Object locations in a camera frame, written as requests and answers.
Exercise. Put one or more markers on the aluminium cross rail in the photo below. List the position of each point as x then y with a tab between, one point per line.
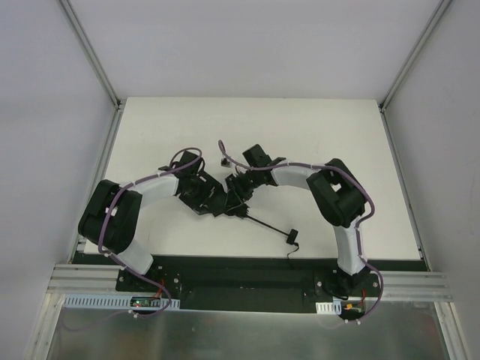
89	279

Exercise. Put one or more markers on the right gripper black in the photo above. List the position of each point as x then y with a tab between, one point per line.
237	187

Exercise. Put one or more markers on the right white cable duct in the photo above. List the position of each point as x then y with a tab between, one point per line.
329	308

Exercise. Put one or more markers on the right circuit board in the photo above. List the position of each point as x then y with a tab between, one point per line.
353	307

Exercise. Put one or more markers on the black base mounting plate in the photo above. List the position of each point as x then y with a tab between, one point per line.
267	285

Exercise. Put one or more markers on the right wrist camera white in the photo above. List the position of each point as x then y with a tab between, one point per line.
225	162

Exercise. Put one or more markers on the left circuit board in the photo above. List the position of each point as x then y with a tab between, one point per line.
145	302

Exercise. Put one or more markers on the right aluminium frame post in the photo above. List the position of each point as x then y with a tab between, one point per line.
426	33

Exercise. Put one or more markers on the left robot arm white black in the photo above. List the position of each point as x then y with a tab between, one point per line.
111	215

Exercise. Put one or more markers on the white cable duct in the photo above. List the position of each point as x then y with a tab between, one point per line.
114	302
329	308

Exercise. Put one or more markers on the left aluminium frame post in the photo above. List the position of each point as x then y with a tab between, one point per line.
89	52

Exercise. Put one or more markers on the aluminium frame post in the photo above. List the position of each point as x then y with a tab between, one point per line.
89	52
426	33

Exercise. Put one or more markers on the black folding umbrella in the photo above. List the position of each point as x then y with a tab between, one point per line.
234	204

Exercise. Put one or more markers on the circuit board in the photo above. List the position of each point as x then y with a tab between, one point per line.
145	302
353	307

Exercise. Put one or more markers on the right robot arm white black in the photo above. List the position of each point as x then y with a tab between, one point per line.
338	196

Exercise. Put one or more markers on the left white cable duct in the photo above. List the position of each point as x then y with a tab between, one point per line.
114	302

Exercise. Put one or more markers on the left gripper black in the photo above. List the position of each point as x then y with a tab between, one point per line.
209	195

